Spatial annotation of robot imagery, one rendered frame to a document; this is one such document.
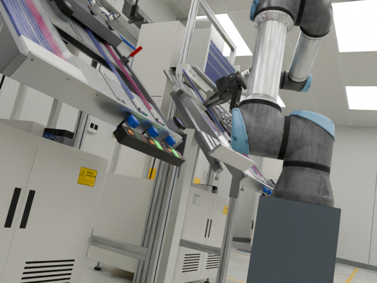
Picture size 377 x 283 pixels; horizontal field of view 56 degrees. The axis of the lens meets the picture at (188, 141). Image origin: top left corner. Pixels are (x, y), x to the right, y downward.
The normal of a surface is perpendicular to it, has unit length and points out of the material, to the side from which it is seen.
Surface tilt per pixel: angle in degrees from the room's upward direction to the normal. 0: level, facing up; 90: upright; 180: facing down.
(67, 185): 90
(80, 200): 90
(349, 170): 90
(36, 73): 133
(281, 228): 90
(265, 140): 118
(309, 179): 72
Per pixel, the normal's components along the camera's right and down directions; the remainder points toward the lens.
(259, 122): -0.10, -0.33
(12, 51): -0.44, -0.26
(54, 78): 0.51, 0.72
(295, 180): -0.49, -0.54
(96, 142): 0.88, 0.08
